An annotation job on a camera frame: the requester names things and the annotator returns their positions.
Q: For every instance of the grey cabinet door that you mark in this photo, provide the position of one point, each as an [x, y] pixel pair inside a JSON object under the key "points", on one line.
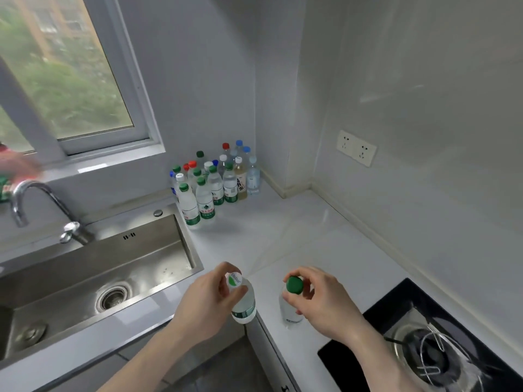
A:
{"points": [[269, 355]]}

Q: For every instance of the person's right hand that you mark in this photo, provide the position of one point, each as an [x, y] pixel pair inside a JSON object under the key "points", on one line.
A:
{"points": [[331, 308]]}

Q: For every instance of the person's left forearm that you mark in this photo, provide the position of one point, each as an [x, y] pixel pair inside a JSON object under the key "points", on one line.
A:
{"points": [[143, 363]]}

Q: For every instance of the person's left thumb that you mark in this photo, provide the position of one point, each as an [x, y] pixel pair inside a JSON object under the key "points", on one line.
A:
{"points": [[236, 293]]}

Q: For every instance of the group of plastic drink bottles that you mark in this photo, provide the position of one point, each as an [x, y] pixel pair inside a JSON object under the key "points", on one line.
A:
{"points": [[212, 187]]}

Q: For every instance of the window with grey frame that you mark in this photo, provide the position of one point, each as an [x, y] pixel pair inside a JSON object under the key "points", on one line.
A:
{"points": [[61, 69]]}

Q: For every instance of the white-green capped water bottle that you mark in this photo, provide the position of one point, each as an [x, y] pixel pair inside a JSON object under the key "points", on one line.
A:
{"points": [[246, 304]]}

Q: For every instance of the round sink overflow knob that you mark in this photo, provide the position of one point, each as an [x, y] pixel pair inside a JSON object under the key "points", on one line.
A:
{"points": [[32, 332]]}

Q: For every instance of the white wall socket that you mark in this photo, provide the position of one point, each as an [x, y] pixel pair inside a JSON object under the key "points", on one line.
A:
{"points": [[365, 153], [345, 143]]}

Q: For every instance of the gas burner with pan support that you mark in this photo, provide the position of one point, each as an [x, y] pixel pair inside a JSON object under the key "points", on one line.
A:
{"points": [[433, 355]]}

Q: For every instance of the stainless steel sink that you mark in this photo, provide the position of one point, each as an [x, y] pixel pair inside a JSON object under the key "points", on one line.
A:
{"points": [[122, 261]]}

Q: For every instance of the green capped water bottle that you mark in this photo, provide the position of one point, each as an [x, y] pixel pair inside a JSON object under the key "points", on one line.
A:
{"points": [[288, 314]]}

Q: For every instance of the chrome faucet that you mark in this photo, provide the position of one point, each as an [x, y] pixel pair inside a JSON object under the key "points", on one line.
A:
{"points": [[24, 191]]}

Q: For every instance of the black glass gas cooktop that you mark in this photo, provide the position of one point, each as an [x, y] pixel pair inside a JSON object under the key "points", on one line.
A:
{"points": [[367, 347]]}

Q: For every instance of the person's right thumb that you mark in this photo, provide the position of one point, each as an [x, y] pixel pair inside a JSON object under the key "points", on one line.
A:
{"points": [[295, 300]]}

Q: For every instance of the sink drain strainer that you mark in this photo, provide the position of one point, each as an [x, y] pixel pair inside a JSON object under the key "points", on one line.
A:
{"points": [[112, 298]]}

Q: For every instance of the green can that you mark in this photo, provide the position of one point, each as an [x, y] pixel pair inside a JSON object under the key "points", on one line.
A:
{"points": [[5, 189]]}

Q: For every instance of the person's right forearm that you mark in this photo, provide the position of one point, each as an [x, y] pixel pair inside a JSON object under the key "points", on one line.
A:
{"points": [[380, 363]]}

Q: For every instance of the person's left hand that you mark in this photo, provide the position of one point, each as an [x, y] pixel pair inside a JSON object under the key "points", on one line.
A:
{"points": [[204, 306]]}

